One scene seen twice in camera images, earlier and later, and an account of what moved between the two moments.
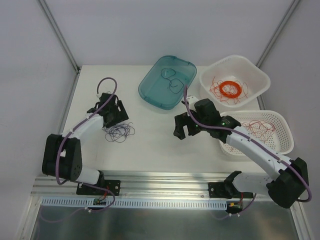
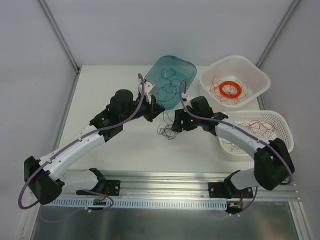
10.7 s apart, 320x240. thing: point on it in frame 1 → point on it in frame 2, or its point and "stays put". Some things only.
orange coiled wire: [230, 95] stays put
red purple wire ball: [118, 132] → [167, 131]
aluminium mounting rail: [161, 183] stays put
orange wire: [226, 90] stays put
